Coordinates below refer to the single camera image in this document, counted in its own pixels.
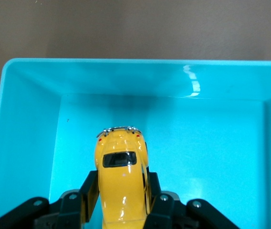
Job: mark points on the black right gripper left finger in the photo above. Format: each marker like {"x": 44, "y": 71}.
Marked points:
{"x": 71, "y": 210}

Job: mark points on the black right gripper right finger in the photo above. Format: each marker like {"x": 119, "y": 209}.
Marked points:
{"x": 164, "y": 210}

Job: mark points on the yellow beetle toy car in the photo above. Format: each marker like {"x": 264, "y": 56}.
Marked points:
{"x": 120, "y": 186}

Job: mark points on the turquoise plastic bin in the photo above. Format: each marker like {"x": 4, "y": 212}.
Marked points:
{"x": 197, "y": 143}

